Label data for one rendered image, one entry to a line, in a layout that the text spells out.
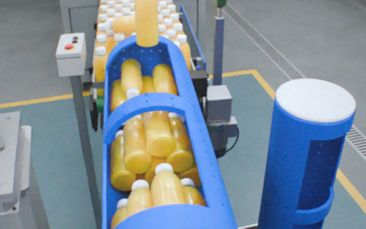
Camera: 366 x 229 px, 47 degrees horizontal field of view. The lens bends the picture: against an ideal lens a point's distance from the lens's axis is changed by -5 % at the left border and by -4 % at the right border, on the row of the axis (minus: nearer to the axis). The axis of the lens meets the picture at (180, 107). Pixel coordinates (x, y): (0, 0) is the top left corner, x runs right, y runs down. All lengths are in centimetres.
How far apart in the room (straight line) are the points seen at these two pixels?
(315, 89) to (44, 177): 185
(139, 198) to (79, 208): 166
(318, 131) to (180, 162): 53
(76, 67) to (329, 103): 96
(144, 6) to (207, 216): 71
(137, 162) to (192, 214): 34
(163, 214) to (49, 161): 223
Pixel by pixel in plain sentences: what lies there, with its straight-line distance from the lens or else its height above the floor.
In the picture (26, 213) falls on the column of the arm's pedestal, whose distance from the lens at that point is 137.
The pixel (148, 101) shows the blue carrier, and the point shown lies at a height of 123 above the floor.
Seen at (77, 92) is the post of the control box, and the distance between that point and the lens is 189.
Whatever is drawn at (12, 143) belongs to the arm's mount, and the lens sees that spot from 131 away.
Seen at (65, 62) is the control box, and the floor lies 106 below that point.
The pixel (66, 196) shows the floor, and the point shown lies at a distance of 269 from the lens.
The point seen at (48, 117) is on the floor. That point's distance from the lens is 342.
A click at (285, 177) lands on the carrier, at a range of 160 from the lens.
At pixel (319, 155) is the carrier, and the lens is 184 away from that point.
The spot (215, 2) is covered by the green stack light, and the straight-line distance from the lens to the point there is 195.
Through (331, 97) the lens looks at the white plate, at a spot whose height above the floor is 104.
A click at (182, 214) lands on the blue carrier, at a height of 123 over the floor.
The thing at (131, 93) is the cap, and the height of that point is 113.
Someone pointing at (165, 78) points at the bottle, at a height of 114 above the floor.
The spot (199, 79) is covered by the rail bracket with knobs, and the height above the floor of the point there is 99.
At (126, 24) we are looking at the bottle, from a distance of 181.
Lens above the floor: 181
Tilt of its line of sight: 32 degrees down
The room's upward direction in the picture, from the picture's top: 1 degrees counter-clockwise
